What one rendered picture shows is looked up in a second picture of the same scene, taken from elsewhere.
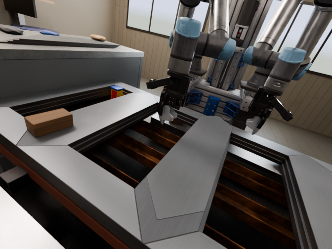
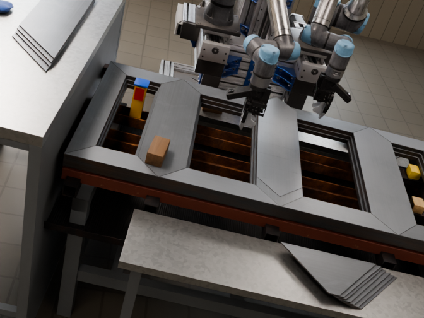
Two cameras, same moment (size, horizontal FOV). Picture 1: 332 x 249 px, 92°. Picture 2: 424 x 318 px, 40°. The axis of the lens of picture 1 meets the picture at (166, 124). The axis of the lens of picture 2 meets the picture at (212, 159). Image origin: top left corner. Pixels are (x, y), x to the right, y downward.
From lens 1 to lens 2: 1.80 m
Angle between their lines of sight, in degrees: 23
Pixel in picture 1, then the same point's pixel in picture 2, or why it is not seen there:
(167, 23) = not seen: outside the picture
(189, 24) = (273, 57)
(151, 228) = (279, 200)
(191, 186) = (288, 175)
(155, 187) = (267, 181)
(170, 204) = (282, 188)
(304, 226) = (361, 184)
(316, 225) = (367, 180)
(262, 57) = (320, 40)
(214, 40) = (284, 50)
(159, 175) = (264, 173)
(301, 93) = not seen: outside the picture
